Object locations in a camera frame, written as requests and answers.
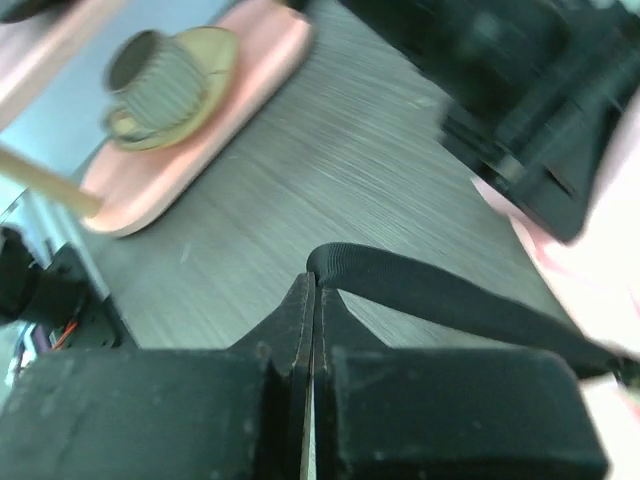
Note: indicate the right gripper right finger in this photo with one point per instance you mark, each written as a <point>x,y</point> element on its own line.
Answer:
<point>444,413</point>

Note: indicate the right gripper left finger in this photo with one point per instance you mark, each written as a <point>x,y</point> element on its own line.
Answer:
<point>237,413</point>

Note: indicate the pink tiered wooden shelf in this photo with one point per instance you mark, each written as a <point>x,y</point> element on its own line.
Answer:
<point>124,191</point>

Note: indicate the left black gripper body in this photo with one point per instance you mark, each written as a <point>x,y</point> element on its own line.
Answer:
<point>537,89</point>

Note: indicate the black ribbon gold lettering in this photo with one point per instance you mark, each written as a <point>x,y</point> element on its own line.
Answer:
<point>433,294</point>

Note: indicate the pink flower bouquet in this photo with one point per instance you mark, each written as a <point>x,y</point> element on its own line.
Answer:
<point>596,280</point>

